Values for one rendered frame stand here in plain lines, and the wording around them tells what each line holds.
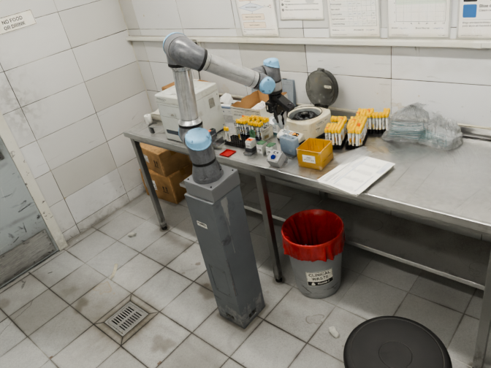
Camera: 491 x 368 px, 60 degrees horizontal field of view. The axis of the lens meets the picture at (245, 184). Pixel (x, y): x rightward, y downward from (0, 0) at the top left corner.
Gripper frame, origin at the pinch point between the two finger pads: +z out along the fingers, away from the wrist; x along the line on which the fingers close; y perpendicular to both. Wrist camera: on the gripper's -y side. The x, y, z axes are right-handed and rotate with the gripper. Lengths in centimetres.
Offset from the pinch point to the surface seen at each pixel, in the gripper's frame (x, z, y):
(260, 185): 16.7, 29.6, 6.5
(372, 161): -12.1, 13.7, -45.0
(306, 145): -1.3, 8.0, -13.8
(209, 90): 2, -13, 58
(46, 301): 130, 103, 120
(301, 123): -13.5, 3.8, 0.0
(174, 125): 24, 4, 70
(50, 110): 62, -1, 182
